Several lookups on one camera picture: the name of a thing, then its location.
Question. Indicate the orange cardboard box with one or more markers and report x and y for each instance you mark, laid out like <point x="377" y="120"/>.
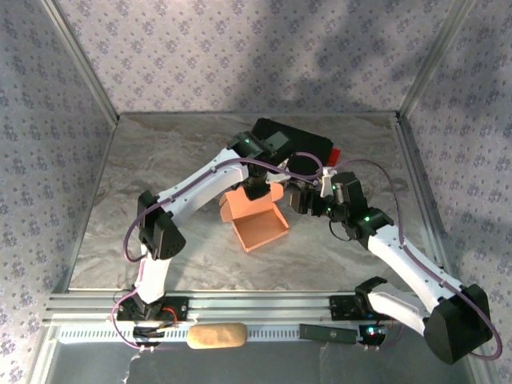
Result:
<point x="260" y="230"/>

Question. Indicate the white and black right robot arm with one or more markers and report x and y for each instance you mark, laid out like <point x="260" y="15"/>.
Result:
<point x="400" y="256"/>

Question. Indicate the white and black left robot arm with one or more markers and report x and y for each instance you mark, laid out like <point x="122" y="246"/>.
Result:
<point x="192" y="188"/>

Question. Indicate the red plastic block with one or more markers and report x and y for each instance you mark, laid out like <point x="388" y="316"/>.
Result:
<point x="335" y="157"/>

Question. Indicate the black flat bar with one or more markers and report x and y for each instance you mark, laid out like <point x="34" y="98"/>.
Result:
<point x="328" y="334"/>

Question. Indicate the controller board with lights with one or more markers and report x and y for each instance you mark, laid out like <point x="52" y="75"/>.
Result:
<point x="374" y="334"/>

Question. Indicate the tan oblong sponge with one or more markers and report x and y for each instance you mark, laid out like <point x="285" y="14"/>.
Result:
<point x="218" y="335"/>

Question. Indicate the aluminium side rail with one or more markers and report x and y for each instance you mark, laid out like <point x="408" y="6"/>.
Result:
<point x="92" y="200"/>
<point x="420" y="192"/>

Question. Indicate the wide aluminium base rail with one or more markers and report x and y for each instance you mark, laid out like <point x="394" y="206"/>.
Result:
<point x="260" y="306"/>

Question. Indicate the aluminium corner post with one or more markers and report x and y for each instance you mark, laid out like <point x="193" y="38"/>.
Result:
<point x="432" y="64"/>
<point x="84" y="64"/>

